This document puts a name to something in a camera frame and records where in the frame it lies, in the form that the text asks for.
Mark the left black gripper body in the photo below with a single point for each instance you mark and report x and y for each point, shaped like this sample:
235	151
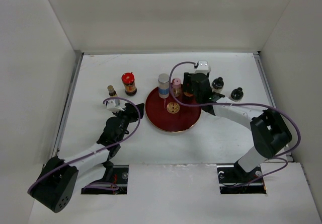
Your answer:
125	118

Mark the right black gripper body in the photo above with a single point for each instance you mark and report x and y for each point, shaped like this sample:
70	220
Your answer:
197	98

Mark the red lid sauce jar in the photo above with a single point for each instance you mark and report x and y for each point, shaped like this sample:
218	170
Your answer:
188	96
128	81

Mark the pink cap small jar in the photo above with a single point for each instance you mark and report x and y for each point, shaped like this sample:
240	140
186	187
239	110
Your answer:
176	87

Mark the silver lid blue label jar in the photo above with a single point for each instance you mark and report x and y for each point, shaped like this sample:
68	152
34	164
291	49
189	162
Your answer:
163	85

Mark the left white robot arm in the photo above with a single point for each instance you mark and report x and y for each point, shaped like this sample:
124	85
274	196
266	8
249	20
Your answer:
56	182

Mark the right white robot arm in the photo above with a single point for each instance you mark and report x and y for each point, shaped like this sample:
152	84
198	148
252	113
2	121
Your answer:
269	132

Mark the black cap grinder bottle left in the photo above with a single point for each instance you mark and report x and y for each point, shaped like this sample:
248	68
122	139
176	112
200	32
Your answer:
217	84

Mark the black cap grinder bottle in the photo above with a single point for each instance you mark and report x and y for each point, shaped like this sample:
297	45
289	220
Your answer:
217	84
237	94

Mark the red round tray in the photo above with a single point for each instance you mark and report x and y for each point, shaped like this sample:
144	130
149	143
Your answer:
168	115

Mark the small yellow liquid bottle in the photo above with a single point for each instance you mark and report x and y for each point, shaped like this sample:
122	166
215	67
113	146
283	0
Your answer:
111	91

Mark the black cap grinder bottle right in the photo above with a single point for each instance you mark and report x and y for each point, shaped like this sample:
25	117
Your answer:
237	94

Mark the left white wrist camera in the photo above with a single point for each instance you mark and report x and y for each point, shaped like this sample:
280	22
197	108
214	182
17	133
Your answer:
113	105

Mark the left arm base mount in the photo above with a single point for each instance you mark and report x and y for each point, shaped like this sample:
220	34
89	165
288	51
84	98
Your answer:
104	179

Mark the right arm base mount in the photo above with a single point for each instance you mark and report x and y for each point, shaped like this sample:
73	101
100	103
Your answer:
231	183

